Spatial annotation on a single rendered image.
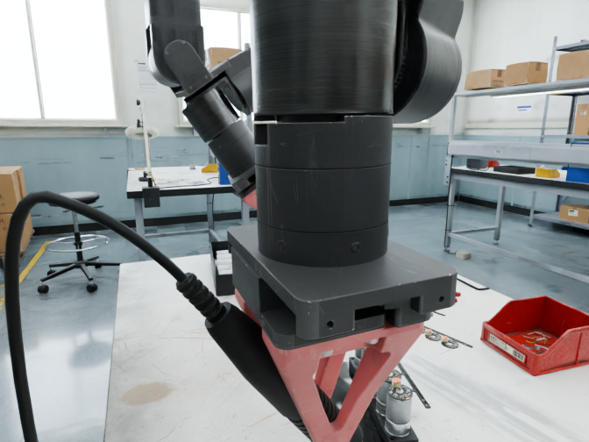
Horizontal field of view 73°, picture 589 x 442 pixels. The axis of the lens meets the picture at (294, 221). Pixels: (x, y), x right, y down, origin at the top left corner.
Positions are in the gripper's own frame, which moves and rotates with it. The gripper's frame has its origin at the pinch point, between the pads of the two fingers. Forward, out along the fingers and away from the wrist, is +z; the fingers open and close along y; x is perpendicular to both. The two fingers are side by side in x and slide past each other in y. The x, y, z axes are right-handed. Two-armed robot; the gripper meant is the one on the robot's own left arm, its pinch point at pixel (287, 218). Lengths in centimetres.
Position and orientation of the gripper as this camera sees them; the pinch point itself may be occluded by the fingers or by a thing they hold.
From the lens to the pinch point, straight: 55.9
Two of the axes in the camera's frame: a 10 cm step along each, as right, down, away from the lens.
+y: -2.0, -2.2, 9.5
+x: -8.0, 6.0, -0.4
